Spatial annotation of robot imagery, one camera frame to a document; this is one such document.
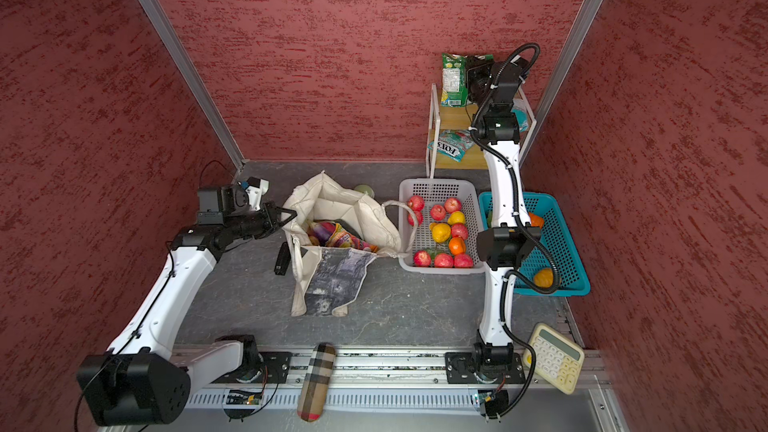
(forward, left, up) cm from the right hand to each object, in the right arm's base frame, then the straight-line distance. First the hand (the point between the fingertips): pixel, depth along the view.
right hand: (462, 56), depth 74 cm
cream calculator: (-60, -22, -51) cm, 82 cm away
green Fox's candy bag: (+4, -3, -33) cm, 33 cm away
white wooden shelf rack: (-2, -2, -18) cm, 18 cm away
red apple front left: (-32, +10, -47) cm, 58 cm away
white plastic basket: (-1, +2, -53) cm, 53 cm away
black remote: (-30, +54, -50) cm, 79 cm away
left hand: (-29, +44, -29) cm, 60 cm away
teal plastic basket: (-40, -32, -46) cm, 69 cm away
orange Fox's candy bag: (-26, +38, -41) cm, 62 cm away
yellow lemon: (-23, +3, -46) cm, 52 cm away
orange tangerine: (-28, -1, -47) cm, 55 cm away
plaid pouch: (-63, +38, -48) cm, 88 cm away
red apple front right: (-34, -2, -47) cm, 58 cm away
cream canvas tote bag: (-43, +36, -37) cm, 67 cm away
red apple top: (-11, -3, -48) cm, 49 cm away
